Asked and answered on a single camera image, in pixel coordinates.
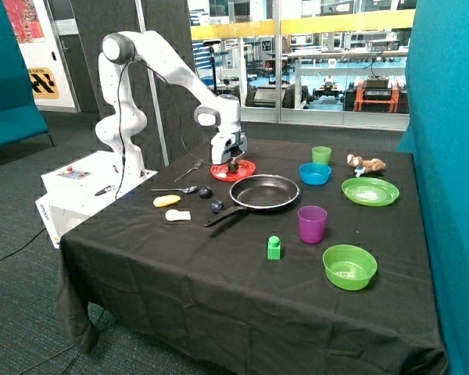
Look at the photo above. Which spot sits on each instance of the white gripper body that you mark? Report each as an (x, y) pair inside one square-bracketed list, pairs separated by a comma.
[(226, 146)]

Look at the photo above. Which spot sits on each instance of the green toy capsicum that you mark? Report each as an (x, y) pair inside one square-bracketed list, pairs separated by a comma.
[(235, 167)]

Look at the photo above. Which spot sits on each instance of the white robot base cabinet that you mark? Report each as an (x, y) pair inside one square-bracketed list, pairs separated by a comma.
[(82, 188)]

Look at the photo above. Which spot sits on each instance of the red plastic plate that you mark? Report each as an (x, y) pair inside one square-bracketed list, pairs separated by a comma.
[(246, 168)]

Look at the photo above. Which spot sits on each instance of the green plastic plate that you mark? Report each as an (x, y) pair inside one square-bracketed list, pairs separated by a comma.
[(370, 191)]

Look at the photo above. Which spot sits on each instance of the silver fork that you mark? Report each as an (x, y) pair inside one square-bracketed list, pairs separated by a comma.
[(197, 165)]

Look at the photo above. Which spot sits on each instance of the black frying pan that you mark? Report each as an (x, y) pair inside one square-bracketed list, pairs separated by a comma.
[(261, 193)]

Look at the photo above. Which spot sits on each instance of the dark purple toy plum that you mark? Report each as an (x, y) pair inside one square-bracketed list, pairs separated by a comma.
[(205, 192)]

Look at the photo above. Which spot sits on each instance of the dark blue toy plum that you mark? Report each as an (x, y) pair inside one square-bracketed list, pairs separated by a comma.
[(217, 206)]

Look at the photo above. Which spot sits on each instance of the silver spoon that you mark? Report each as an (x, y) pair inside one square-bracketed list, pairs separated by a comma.
[(187, 190)]

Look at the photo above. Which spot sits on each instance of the blue plastic bowl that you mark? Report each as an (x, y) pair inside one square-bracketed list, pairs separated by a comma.
[(315, 173)]

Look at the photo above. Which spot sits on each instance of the green plastic cup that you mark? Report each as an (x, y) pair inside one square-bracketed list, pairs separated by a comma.
[(321, 154)]

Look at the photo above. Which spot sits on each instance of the yellow toy vegetable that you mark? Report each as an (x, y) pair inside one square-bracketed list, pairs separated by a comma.
[(166, 200)]

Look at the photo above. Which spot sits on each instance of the white toy vegetable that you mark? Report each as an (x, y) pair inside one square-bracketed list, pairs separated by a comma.
[(174, 215)]

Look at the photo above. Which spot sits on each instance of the purple plastic cup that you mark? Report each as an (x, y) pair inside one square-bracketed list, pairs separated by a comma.
[(312, 221)]

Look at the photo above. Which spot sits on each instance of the green toy block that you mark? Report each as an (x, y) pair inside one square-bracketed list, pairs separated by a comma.
[(274, 248)]

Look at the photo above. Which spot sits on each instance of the brown plush toy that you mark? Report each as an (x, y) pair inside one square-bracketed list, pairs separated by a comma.
[(362, 166)]

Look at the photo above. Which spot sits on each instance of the black tablecloth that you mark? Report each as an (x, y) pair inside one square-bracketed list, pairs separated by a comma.
[(213, 294)]

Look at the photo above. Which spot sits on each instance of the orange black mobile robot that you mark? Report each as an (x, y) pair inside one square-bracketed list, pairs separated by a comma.
[(377, 94)]

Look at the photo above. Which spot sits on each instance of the green plastic bowl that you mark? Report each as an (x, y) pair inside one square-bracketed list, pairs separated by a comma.
[(349, 267)]

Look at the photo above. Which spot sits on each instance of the yellow black warning sign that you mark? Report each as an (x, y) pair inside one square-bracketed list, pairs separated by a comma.
[(43, 83)]

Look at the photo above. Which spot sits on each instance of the teal partition panel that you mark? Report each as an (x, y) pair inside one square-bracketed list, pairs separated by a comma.
[(437, 76)]

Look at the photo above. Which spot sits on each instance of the teal sofa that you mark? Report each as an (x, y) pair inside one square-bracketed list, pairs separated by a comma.
[(20, 118)]

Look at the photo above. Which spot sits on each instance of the red wall poster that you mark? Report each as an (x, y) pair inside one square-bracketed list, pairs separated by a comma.
[(23, 17)]

